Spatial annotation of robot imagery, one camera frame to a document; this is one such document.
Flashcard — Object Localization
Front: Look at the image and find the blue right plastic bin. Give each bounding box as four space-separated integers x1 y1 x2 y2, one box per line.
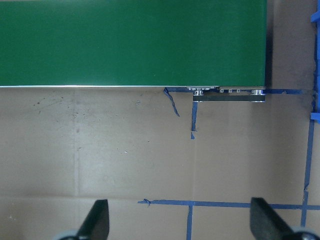
310 0 320 124

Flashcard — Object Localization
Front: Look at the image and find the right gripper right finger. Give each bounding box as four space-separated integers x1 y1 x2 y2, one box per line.
249 197 293 240

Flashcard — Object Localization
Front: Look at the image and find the green conveyor belt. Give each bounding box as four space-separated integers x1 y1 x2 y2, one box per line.
0 0 267 102

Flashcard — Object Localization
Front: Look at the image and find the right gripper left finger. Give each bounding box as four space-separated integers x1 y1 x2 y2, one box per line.
75 199 110 240

